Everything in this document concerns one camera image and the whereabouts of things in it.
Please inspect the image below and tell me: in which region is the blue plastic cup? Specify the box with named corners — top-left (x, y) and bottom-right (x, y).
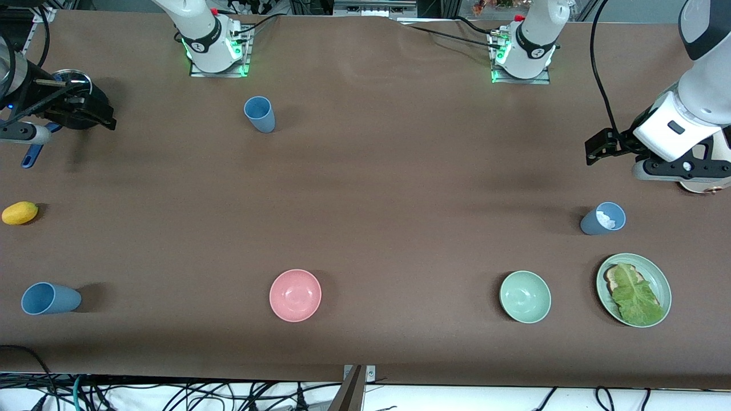
top-left (21, 282), bottom-right (82, 316)
top-left (244, 96), bottom-right (276, 134)
top-left (580, 202), bottom-right (626, 236)

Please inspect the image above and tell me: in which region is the glass lid with blue knob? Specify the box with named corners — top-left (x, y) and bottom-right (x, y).
top-left (54, 68), bottom-right (93, 98)

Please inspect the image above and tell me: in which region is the yellow lemon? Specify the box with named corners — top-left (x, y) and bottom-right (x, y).
top-left (2, 201), bottom-right (39, 225)

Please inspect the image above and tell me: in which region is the slice of bread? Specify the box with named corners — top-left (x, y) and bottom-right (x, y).
top-left (605, 264), bottom-right (649, 296)

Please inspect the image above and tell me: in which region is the light green plate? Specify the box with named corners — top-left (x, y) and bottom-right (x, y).
top-left (596, 253), bottom-right (672, 328)

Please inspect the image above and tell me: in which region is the green lettuce leaf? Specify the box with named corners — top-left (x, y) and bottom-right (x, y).
top-left (611, 263), bottom-right (666, 327)

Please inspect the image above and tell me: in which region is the light green bowl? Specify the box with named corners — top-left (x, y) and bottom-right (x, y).
top-left (499, 270), bottom-right (552, 324)

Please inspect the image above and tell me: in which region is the pink bowl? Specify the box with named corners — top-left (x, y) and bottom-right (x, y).
top-left (269, 269), bottom-right (322, 323)

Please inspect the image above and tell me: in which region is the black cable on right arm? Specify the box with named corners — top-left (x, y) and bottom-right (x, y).
top-left (33, 5), bottom-right (52, 69)

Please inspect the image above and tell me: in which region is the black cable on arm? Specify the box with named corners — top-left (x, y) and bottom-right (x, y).
top-left (590, 0), bottom-right (624, 135)
top-left (33, 5), bottom-right (52, 69)

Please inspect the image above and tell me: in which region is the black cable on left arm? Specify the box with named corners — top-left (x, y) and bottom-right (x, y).
top-left (590, 0), bottom-right (624, 135)

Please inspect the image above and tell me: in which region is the black pot with blue handle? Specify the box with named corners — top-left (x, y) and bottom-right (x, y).
top-left (22, 71), bottom-right (105, 169)

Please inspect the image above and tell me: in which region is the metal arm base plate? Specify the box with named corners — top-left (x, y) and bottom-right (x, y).
top-left (190, 26), bottom-right (252, 78)
top-left (490, 31), bottom-right (552, 85)

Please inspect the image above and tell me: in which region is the black cable on table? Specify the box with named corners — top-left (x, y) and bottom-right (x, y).
top-left (231, 14), bottom-right (280, 38)
top-left (395, 16), bottom-right (504, 50)

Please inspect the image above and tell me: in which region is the black looped floor cable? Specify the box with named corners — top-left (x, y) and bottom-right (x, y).
top-left (0, 344), bottom-right (58, 411)

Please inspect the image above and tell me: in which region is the silver aluminium frame rail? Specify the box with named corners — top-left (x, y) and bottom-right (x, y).
top-left (333, 0), bottom-right (419, 17)

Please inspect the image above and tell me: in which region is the metal table edge bracket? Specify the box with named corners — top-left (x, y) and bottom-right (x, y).
top-left (328, 364), bottom-right (376, 411)

